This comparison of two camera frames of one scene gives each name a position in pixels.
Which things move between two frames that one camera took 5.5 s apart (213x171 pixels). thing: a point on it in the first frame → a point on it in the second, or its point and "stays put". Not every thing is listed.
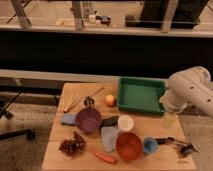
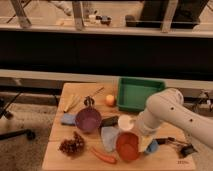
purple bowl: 88,120 stays put
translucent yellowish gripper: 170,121 → 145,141
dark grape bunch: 72,146 stays put
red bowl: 129,146 stays put
